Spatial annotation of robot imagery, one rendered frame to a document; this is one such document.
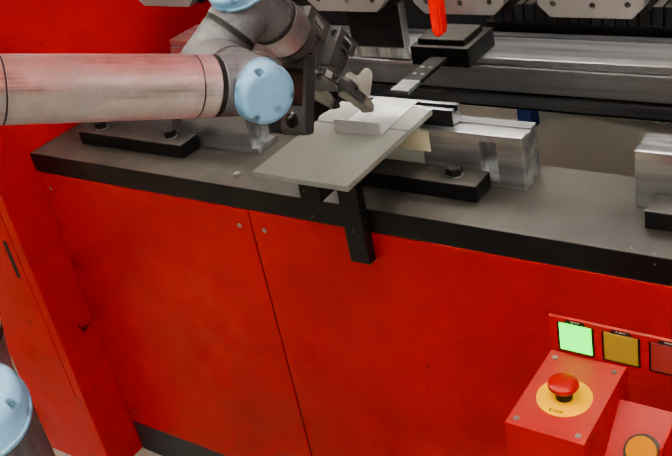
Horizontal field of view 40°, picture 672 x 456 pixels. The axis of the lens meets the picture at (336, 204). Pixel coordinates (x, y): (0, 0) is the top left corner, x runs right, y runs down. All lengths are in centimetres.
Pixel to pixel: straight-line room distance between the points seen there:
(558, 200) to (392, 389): 51
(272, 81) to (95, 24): 117
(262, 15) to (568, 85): 68
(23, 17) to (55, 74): 108
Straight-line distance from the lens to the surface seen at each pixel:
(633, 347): 128
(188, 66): 108
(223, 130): 184
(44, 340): 233
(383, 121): 153
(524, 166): 150
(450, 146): 155
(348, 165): 141
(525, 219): 145
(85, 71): 104
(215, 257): 186
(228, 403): 215
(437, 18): 139
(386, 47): 155
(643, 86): 167
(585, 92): 171
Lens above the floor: 163
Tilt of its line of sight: 29 degrees down
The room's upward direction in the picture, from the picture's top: 12 degrees counter-clockwise
